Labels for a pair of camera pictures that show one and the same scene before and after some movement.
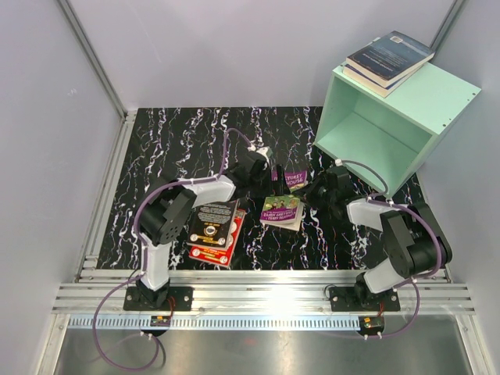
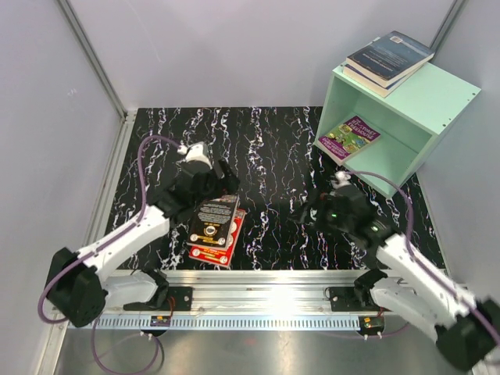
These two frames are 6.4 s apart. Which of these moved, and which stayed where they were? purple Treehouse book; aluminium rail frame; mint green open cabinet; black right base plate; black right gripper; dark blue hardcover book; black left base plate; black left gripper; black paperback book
Moved: black left gripper; purple Treehouse book; black right gripper
Stayed: aluminium rail frame; mint green open cabinet; dark blue hardcover book; black paperback book; black right base plate; black left base plate
